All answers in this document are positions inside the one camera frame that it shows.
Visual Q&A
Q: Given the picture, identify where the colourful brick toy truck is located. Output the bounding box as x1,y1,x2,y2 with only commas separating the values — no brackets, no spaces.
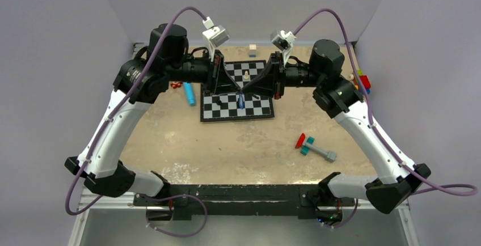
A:
349,69,371,94

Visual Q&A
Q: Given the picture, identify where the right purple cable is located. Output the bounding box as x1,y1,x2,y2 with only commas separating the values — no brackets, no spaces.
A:
291,8,479,229

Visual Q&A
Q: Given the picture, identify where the black white chessboard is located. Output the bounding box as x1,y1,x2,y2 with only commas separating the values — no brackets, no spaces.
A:
200,60,275,122

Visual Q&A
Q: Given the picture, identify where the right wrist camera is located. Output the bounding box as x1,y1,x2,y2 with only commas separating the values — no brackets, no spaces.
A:
270,30,296,67

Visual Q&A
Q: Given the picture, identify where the red owl toy block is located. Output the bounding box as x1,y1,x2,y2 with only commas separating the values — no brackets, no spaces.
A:
170,82,183,89

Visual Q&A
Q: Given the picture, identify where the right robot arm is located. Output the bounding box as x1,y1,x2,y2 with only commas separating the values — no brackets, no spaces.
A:
242,39,431,214

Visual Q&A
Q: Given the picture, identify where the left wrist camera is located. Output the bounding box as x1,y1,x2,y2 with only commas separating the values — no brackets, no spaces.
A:
202,16,230,62

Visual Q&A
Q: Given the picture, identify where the blue toy microphone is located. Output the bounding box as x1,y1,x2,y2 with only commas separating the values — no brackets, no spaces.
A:
183,82,196,107

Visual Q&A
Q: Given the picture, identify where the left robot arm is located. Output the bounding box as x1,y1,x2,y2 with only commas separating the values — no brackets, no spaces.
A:
65,20,236,206

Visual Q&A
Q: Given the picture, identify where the small wooden cube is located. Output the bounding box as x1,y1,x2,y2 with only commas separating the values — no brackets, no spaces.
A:
248,44,257,54

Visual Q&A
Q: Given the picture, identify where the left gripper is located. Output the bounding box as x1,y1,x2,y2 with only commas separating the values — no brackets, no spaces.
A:
166,48,241,96

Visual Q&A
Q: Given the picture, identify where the red teal toy hammer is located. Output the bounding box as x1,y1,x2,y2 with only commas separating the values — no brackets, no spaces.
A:
295,133,337,163

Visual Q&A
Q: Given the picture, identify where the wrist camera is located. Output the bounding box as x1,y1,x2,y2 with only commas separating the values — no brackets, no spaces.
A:
270,30,296,67
202,16,230,62

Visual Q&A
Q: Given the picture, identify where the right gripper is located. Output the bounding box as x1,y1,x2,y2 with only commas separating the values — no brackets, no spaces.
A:
243,51,323,100

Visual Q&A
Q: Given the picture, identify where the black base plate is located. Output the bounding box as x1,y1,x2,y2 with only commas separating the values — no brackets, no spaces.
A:
133,184,355,221

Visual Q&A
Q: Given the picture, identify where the blue key tag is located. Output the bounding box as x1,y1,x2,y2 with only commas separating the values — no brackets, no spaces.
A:
238,93,245,109

